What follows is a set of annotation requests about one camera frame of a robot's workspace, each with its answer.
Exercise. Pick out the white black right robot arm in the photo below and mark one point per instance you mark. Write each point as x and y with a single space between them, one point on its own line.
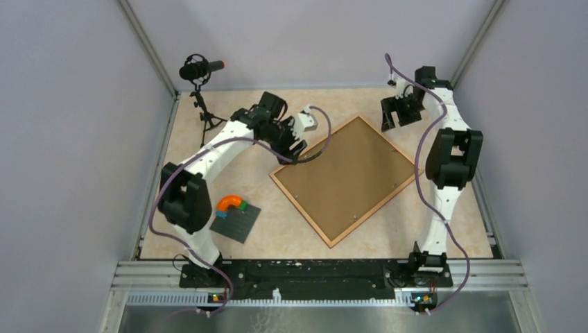
450 164

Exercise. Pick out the red wooden photo frame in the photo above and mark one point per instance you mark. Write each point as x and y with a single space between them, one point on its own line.
357 174

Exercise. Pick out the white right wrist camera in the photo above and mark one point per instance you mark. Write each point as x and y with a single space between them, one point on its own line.
402 87

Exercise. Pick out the black microphone tripod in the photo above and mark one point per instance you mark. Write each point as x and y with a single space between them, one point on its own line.
210 120

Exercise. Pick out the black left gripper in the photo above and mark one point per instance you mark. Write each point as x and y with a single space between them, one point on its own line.
295 152

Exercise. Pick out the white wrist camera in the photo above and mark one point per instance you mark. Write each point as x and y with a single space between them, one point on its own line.
304 122
402 87

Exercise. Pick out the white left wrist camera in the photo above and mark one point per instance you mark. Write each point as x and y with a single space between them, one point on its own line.
304 122

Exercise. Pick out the grey lego baseplate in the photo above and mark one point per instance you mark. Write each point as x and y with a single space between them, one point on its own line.
238 225

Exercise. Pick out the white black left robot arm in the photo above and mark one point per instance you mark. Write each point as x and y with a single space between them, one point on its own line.
184 198

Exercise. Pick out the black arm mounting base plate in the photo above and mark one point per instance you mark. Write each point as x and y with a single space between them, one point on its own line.
312 279

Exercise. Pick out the aluminium front rail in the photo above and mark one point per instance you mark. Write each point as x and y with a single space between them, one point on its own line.
157 283

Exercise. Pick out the orange curved lego piece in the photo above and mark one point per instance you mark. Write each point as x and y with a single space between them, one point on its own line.
228 201

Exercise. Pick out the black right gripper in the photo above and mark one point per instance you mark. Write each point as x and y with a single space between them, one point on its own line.
392 105

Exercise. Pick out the green lego brick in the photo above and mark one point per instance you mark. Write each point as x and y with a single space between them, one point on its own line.
243 206

